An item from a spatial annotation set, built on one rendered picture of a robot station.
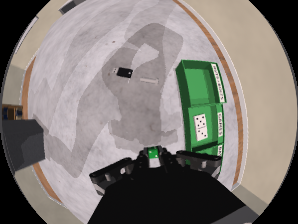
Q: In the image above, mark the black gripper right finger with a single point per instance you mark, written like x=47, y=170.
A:
x=198, y=161

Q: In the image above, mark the white domino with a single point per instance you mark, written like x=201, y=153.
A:
x=200, y=127

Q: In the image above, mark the green rack of bins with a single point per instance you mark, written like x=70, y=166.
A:
x=202, y=91

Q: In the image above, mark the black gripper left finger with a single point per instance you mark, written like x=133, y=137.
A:
x=104, y=177

